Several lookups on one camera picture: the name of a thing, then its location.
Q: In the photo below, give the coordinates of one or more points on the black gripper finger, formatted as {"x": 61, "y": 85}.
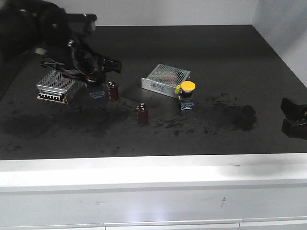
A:
{"x": 295, "y": 129}
{"x": 293, "y": 111}

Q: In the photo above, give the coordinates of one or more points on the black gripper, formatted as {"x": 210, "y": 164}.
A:
{"x": 87, "y": 67}

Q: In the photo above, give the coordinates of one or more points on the red mushroom push button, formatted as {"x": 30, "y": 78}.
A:
{"x": 96, "y": 89}

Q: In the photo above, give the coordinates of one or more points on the yellow mushroom push button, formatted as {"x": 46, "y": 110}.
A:
{"x": 185, "y": 95}

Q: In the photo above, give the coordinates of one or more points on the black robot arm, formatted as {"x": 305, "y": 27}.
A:
{"x": 25, "y": 24}

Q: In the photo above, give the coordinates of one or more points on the left metal mesh power supply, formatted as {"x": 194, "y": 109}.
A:
{"x": 54, "y": 87}

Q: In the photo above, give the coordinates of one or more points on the metal mesh power supply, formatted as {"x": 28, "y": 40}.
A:
{"x": 54, "y": 87}
{"x": 165, "y": 80}

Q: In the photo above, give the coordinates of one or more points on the rear brown capacitor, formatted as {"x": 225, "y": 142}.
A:
{"x": 112, "y": 89}

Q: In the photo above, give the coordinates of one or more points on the brown capacitor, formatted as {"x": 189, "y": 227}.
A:
{"x": 112, "y": 89}
{"x": 142, "y": 114}

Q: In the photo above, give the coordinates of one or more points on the front brown capacitor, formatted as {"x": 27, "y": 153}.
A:
{"x": 142, "y": 114}

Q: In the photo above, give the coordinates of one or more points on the right metal mesh power supply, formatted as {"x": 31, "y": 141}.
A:
{"x": 165, "y": 80}

